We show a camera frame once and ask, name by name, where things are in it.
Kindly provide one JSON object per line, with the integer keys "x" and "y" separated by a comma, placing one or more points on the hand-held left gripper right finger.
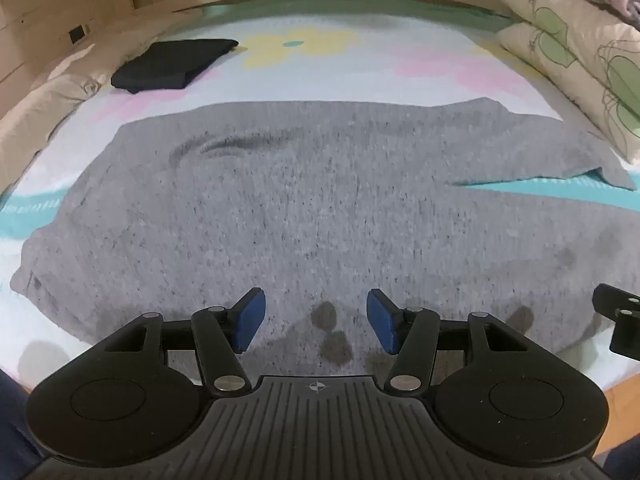
{"x": 382, "y": 320}

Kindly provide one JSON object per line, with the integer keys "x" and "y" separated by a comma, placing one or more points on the wall socket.
{"x": 77, "y": 35}

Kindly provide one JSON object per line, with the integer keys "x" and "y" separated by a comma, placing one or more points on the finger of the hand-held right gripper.
{"x": 627, "y": 330}

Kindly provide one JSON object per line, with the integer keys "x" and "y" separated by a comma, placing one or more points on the cream floral pillow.
{"x": 565, "y": 0}
{"x": 545, "y": 60}

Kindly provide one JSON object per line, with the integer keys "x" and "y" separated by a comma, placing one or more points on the person's left leg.
{"x": 15, "y": 430}

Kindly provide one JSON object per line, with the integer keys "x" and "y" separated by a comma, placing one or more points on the person's right leg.
{"x": 622, "y": 462}

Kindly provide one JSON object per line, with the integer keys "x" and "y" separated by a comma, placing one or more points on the black folded garment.
{"x": 170, "y": 65}

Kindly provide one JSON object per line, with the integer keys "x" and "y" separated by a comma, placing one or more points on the person's leg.
{"x": 15, "y": 430}
{"x": 622, "y": 462}

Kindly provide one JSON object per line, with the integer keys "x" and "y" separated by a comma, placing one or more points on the grey pants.
{"x": 320, "y": 200}

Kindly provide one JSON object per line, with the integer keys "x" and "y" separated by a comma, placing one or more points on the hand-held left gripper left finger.
{"x": 250, "y": 320}

